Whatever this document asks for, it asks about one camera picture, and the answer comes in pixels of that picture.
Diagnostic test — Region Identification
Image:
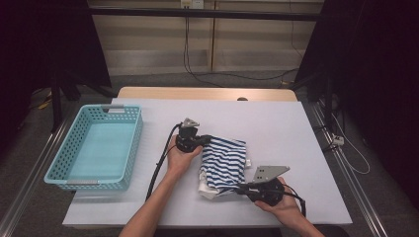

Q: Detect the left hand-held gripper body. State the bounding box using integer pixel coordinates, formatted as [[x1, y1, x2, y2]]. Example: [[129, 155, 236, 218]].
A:
[[175, 118, 204, 153]]

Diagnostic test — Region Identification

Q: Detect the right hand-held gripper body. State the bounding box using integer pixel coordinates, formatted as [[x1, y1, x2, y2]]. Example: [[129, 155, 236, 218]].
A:
[[248, 165, 291, 207]]

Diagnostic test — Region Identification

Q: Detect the blue white striped baby romper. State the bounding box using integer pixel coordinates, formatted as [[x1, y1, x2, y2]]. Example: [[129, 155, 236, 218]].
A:
[[197, 135, 253, 200]]

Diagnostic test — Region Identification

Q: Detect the light blue plastic basket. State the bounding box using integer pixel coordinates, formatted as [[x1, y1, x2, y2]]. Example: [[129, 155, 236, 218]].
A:
[[43, 104, 144, 192]]

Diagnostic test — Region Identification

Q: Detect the person's left hand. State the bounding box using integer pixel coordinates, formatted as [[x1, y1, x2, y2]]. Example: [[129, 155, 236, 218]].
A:
[[166, 134, 204, 179]]

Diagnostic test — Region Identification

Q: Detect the person's right hand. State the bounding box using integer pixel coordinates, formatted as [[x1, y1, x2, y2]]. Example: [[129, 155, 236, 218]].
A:
[[254, 177, 307, 228]]

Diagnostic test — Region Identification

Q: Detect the white table cover sheet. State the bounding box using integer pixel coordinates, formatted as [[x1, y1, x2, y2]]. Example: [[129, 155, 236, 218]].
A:
[[62, 98, 353, 229]]

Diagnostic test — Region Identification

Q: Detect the black metal stand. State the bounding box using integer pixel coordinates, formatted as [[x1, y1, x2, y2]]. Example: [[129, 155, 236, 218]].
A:
[[290, 70, 335, 132], [50, 70, 117, 132]]

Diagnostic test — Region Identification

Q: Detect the black horizontal metal bar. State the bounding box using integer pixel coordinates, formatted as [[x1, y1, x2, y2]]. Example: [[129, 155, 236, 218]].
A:
[[90, 7, 325, 23]]

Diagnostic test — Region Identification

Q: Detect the black curtain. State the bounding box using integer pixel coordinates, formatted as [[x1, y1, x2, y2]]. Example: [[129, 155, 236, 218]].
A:
[[0, 0, 113, 156], [294, 0, 419, 208]]

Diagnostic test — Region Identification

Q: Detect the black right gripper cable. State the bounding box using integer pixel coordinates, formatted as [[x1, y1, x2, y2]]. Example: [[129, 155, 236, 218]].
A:
[[283, 184, 307, 218]]

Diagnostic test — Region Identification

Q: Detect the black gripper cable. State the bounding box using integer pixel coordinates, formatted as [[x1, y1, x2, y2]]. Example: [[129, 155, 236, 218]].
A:
[[283, 184, 307, 218], [145, 122, 183, 201]]

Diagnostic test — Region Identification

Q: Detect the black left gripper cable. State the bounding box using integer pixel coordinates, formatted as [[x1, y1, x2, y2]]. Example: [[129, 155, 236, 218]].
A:
[[145, 122, 183, 201]]

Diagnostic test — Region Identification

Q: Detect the aluminium floor rail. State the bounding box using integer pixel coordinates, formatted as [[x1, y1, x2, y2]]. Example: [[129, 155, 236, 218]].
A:
[[0, 108, 80, 237], [304, 102, 389, 237]]

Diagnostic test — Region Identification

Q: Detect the black hanging wall cable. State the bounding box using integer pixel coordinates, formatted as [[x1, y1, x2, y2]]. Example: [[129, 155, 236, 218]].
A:
[[183, 16, 299, 88]]

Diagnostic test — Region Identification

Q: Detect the white floor cable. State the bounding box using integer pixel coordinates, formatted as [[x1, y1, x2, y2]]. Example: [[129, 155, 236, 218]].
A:
[[330, 113, 371, 176]]

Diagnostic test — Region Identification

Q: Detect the white wall socket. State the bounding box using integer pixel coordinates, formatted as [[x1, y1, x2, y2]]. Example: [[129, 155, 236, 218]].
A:
[[180, 0, 206, 10]]

